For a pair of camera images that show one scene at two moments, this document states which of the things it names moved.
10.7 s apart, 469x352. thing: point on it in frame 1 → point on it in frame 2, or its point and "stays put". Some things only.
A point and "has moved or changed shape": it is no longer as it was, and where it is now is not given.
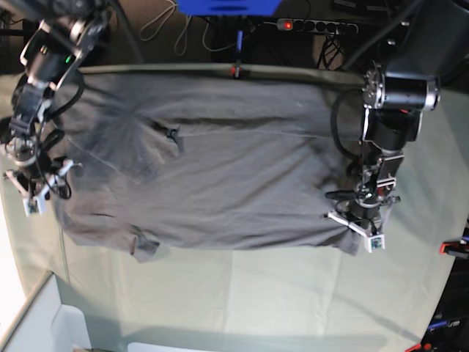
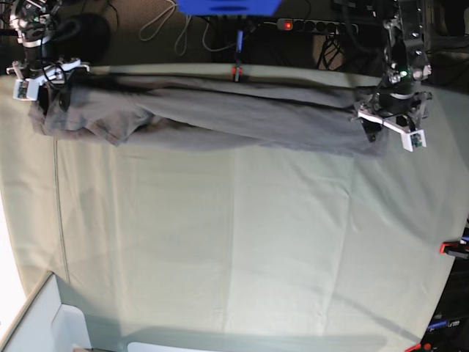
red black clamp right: x=456 y=248 stays put
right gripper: x=36 y=183 → x=36 y=69
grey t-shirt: x=222 y=158 has moved or changed shape
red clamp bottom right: x=420 y=347 stays put
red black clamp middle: x=236 y=70 stays put
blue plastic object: x=227 y=7 stays put
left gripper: x=364 y=217 → x=401 y=112
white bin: x=47 y=325 stays put
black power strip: x=317 y=26 stays put
